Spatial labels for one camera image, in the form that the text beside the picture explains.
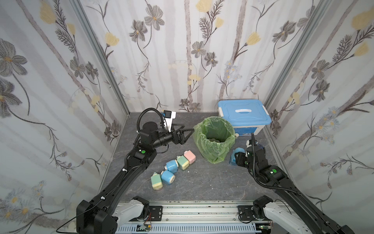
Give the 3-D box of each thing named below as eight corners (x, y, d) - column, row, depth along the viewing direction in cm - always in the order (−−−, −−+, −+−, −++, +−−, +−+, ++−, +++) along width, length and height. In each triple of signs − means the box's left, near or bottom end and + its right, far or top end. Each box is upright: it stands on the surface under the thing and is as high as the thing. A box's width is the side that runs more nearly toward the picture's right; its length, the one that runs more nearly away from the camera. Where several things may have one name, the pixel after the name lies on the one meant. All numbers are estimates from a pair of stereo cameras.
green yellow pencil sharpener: (183, 172, 90) (182, 167, 84) (174, 163, 94) (174, 158, 88) (189, 166, 92) (189, 161, 87) (181, 157, 96) (181, 152, 91)
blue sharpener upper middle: (172, 176, 88) (170, 171, 82) (166, 169, 91) (164, 164, 85) (180, 169, 91) (179, 164, 85) (174, 162, 94) (173, 157, 88)
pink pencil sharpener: (189, 166, 93) (189, 161, 87) (182, 157, 97) (182, 152, 91) (196, 162, 95) (196, 156, 89) (189, 153, 99) (189, 148, 93)
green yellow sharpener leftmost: (155, 192, 83) (152, 188, 77) (152, 178, 88) (150, 173, 83) (163, 189, 84) (162, 185, 79) (160, 175, 89) (159, 170, 84)
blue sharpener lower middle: (160, 180, 87) (158, 175, 81) (166, 172, 90) (165, 167, 84) (170, 187, 85) (168, 183, 79) (176, 180, 87) (175, 175, 82)
